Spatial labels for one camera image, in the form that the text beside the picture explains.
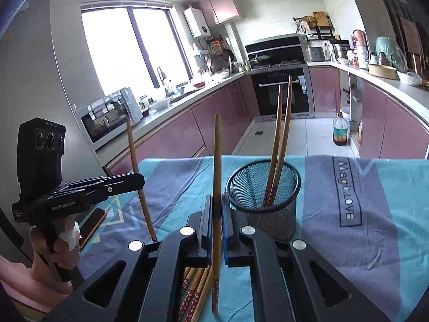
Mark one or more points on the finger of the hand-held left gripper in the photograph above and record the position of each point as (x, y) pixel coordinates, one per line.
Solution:
(127, 181)
(87, 183)

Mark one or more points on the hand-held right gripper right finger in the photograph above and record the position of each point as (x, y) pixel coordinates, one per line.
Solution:
(225, 221)

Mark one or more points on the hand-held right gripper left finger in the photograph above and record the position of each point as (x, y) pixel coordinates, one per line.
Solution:
(209, 214)

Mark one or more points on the black mesh cup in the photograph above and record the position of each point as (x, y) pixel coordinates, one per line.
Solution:
(285, 214)

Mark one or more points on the person's left forearm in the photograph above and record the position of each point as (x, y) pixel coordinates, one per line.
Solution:
(23, 285)

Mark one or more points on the person's left hand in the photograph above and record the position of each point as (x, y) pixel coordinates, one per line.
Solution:
(63, 241)

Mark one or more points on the dark smartphone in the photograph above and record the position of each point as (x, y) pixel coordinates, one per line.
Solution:
(94, 223)

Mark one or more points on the silver microwave oven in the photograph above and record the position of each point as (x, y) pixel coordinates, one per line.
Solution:
(104, 120)

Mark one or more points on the grey refrigerator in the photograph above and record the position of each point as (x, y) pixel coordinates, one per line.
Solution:
(40, 73)

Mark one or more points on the white bowl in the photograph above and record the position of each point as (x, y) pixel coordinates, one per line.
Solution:
(161, 104)

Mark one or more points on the pink base cabinets long run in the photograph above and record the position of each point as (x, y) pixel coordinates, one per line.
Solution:
(214, 110)

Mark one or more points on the chrome sink faucet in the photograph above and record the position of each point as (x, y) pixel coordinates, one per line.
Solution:
(164, 82)

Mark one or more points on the kitchen window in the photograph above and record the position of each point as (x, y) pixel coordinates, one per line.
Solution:
(114, 47)

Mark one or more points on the black built-in oven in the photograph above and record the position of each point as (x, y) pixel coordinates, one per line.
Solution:
(268, 90)

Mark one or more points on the teal grey printed tablecloth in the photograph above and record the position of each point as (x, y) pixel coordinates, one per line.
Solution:
(368, 241)

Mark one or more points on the cooking oil bottle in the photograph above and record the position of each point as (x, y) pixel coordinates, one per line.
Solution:
(341, 130)

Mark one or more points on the white bucket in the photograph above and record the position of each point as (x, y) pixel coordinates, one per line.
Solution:
(346, 114)

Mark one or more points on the black frying pan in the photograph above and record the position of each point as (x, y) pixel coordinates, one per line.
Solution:
(228, 54)

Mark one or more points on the pot with glass lid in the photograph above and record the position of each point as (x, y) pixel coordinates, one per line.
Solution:
(260, 59)

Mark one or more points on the white water heater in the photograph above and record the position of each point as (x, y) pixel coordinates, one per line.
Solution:
(197, 22)

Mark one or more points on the black range hood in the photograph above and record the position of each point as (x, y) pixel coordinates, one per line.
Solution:
(273, 48)

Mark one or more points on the pink base cabinets curved run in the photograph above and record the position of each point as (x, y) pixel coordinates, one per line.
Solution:
(392, 124)

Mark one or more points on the steel stock pot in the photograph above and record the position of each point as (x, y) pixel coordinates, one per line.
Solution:
(340, 52)

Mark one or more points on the black countertop shelf rack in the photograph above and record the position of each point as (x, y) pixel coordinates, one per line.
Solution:
(318, 30)

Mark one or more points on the beige round container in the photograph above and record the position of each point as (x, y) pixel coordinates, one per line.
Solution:
(382, 71)

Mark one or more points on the pink thermos jug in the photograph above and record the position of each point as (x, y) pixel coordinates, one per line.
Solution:
(359, 40)

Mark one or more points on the white plastic bag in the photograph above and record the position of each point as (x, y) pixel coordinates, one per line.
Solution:
(409, 77)

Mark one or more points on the green plastic bag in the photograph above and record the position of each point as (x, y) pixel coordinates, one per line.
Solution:
(390, 52)

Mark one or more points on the pink wall cabinet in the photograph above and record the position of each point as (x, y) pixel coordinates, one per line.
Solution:
(221, 6)

